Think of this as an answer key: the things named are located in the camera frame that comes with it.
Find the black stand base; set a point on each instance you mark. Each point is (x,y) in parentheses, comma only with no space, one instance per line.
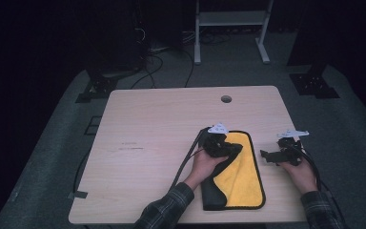
(97,89)
(313,85)

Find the white metal stand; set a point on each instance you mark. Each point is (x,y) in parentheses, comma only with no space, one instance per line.
(232,18)

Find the grey and yellow cloth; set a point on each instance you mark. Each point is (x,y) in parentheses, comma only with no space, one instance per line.
(241,178)

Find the dark floor outlet plate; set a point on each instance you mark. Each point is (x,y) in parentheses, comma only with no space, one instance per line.
(92,125)

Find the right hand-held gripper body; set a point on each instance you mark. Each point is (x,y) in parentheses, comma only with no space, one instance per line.
(290,149)

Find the person's right hand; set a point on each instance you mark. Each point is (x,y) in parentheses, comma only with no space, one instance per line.
(301,176)

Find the grey tape strip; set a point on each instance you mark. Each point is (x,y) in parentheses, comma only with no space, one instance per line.
(77,194)

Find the person's left hand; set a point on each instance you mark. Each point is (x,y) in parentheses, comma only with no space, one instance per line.
(205,168)

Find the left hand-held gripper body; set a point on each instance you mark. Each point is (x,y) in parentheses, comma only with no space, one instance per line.
(216,143)

